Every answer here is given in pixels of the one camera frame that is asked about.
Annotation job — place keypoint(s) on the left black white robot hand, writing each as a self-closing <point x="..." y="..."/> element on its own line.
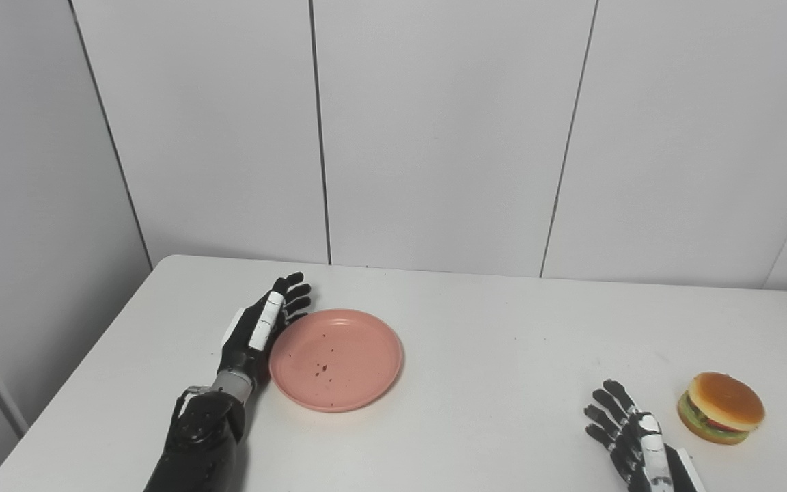
<point x="253" y="335"/>

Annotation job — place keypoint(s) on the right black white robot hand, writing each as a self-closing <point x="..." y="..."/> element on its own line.
<point x="639" y="444"/>

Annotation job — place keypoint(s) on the pink round plate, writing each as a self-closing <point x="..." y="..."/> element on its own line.
<point x="335" y="359"/>

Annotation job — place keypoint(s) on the toy hamburger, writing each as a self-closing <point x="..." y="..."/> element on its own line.
<point x="723" y="406"/>

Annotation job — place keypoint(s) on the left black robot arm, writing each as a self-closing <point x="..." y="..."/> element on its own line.
<point x="205" y="437"/>

